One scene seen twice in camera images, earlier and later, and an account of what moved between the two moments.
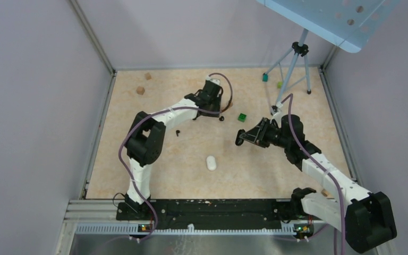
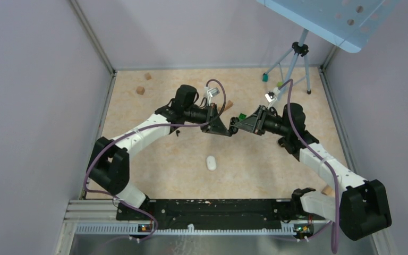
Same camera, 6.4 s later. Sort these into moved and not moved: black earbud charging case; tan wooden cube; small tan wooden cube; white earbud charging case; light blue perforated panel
Moved: black earbud charging case
Not moved: white earbud charging case; small tan wooden cube; tan wooden cube; light blue perforated panel
